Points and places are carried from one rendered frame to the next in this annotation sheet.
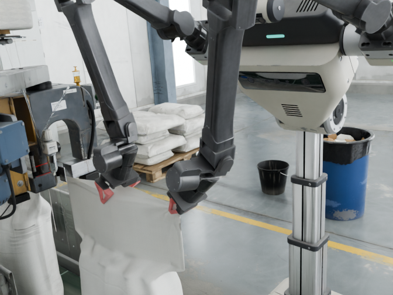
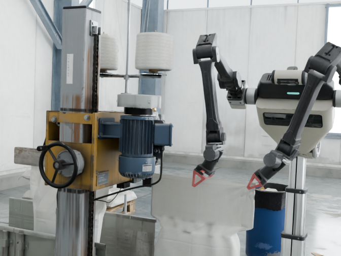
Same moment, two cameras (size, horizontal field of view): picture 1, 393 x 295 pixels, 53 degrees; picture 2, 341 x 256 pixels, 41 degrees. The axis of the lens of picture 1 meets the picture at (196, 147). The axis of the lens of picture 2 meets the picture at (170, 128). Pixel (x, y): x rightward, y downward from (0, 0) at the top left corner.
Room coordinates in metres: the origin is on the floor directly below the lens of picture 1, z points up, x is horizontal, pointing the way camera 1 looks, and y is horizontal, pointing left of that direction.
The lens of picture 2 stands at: (-0.84, 0.99, 1.39)
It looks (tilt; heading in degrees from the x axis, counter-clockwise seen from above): 3 degrees down; 343
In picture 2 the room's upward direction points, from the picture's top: 2 degrees clockwise
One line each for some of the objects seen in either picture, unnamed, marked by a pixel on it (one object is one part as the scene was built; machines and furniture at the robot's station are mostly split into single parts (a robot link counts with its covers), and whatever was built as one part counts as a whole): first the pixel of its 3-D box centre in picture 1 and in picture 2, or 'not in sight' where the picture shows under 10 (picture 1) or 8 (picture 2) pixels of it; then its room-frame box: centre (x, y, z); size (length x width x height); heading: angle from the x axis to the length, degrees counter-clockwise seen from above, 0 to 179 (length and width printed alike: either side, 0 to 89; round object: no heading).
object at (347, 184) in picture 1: (339, 172); (268, 221); (2.97, -1.13, 0.32); 0.51 x 0.48 x 0.65; 140
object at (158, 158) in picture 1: (141, 153); not in sight; (4.33, 0.63, 0.20); 0.66 x 0.44 x 0.12; 50
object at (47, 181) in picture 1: (40, 181); (132, 176); (1.28, 0.54, 1.04); 0.08 x 0.06 x 0.05; 140
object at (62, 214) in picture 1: (66, 225); (76, 240); (1.95, 0.73, 0.54); 1.05 x 0.02 x 0.41; 50
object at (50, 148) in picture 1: (51, 152); not in sight; (1.26, 0.48, 1.14); 0.05 x 0.04 x 0.16; 140
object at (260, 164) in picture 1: (273, 178); not in sight; (3.47, -0.70, 0.13); 0.30 x 0.30 x 0.26
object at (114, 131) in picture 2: not in sight; (115, 128); (1.02, 0.67, 1.27); 0.12 x 0.09 x 0.09; 140
